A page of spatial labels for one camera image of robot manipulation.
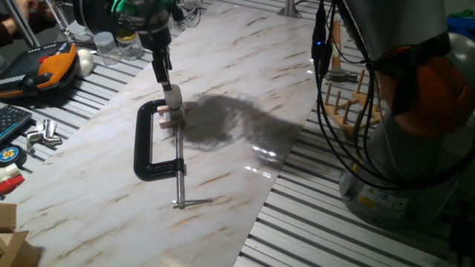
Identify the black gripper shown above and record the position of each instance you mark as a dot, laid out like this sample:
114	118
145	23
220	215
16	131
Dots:
160	41

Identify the grey cylindrical peg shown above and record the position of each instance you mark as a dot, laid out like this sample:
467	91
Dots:
173	97

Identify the person forearm dark sleeve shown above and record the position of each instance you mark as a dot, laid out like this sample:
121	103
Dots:
7	31

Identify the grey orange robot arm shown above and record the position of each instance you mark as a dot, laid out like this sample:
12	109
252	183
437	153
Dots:
408	111

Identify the person hand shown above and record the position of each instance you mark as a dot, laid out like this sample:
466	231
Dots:
26	5

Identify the small wooden clamp block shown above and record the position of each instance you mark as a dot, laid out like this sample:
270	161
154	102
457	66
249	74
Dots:
167	123
163	109

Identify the glass jar gold lid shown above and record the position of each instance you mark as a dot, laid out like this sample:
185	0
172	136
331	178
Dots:
128	46

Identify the clear plastic jar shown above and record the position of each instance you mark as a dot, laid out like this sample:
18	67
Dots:
107	48

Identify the black C-clamp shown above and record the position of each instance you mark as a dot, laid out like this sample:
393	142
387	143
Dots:
143	141

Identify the white egg shaped object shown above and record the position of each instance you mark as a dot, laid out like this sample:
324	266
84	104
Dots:
85	62

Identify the black filament spool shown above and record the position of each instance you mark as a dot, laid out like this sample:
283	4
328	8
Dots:
92	15

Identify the orange black teach pendant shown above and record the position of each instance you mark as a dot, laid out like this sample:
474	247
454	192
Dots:
52	66

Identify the thin metal stand leg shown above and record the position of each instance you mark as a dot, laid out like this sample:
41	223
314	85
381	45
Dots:
61	22

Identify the silver pipe fitting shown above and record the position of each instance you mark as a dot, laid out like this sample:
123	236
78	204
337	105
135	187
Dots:
42	135

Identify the thick metal stand leg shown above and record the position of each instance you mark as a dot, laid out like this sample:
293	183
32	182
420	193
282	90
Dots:
22	24

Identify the black keyboard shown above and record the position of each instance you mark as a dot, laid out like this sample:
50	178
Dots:
11	120

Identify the black round tape measure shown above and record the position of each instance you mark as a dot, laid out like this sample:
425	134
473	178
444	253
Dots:
10	155

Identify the wooden peg rack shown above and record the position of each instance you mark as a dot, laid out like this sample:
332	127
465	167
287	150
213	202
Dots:
350	130

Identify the open cardboard box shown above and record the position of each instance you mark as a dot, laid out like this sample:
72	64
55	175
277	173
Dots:
15	244

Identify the blue bag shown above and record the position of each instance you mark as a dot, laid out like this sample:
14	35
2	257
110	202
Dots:
464	26

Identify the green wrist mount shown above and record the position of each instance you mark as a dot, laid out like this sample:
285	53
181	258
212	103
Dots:
118	5

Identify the aluminium frame post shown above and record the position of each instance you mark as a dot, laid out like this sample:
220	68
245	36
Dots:
288	7

